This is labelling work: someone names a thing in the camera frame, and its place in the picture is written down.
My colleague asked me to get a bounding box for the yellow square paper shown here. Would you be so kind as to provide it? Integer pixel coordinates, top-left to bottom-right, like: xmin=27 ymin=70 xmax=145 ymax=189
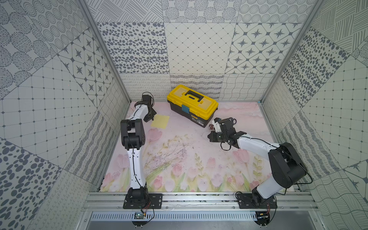
xmin=151 ymin=115 xmax=170 ymax=129

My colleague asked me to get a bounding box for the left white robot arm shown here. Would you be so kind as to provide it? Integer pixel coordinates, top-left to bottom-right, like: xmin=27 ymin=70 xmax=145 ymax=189
xmin=120 ymin=92 xmax=157 ymax=207

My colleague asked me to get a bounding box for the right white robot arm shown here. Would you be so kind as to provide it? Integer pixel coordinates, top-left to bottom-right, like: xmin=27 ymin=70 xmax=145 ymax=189
xmin=208 ymin=117 xmax=310 ymax=207

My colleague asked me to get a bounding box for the yellow black toolbox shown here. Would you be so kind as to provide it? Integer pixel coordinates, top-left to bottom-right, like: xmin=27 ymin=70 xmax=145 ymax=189
xmin=167 ymin=85 xmax=219 ymax=127

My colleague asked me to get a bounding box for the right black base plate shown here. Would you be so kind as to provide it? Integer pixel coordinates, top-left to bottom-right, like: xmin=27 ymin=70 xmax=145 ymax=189
xmin=235 ymin=192 xmax=278 ymax=209

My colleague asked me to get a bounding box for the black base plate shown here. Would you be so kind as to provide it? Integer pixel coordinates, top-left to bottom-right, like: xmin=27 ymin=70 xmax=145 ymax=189
xmin=235 ymin=192 xmax=278 ymax=209
xmin=123 ymin=193 xmax=163 ymax=209

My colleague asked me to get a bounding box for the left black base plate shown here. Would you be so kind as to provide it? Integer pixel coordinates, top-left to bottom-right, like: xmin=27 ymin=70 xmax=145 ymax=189
xmin=123 ymin=193 xmax=163 ymax=209

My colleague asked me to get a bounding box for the aluminium mounting rail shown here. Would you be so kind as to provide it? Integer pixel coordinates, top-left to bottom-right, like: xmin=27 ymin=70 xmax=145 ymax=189
xmin=81 ymin=192 xmax=319 ymax=212

